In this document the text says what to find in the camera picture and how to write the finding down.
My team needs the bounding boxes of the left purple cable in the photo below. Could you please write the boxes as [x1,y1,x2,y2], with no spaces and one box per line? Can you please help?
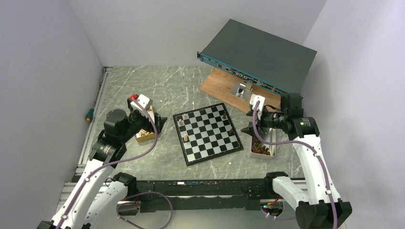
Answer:
[55,101,174,229]

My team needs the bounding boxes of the orange green screwdriver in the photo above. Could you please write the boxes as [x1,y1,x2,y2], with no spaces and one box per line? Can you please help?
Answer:
[85,108,94,122]

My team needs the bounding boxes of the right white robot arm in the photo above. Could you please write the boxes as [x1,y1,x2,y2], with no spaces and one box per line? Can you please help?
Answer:
[241,93,352,229]

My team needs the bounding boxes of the gold tin tray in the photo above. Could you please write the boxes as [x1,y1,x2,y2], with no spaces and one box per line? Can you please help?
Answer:
[135,106,155,143]

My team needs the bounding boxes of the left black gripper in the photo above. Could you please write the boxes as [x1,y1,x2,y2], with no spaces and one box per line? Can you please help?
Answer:
[120,99,167,143]

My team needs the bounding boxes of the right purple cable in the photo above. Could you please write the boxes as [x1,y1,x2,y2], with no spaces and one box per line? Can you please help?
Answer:
[252,101,339,229]

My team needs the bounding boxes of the dark grey network switch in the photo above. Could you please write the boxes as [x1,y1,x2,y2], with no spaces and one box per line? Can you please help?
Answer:
[197,19,317,95]

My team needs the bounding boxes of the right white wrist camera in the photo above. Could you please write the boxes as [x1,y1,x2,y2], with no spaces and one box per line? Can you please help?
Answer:
[249,94,265,111]

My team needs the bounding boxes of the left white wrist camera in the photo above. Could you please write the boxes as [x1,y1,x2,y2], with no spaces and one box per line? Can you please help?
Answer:
[129,94,153,111]

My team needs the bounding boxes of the purple cable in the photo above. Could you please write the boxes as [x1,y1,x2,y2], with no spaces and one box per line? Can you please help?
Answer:
[55,101,174,229]
[252,101,339,229]

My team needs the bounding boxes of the wooden board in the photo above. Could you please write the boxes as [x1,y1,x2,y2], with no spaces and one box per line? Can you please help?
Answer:
[199,68,281,113]

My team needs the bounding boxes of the white tray with dark pieces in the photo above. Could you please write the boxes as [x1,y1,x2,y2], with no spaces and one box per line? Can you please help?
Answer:
[249,128,276,160]

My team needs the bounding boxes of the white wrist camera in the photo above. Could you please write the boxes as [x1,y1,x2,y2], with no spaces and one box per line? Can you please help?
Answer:
[129,94,153,111]
[249,94,265,111]

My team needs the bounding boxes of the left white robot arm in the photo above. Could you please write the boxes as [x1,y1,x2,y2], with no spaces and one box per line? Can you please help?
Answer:
[38,109,167,229]

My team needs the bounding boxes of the black and white chessboard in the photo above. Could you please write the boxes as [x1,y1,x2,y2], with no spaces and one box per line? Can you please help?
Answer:
[172,103,244,166]

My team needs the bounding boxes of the silver metal stand bracket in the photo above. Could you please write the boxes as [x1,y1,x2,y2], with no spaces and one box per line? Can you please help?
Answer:
[231,81,253,101]

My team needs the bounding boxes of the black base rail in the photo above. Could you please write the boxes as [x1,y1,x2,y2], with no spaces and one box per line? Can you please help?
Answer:
[118,178,287,216]

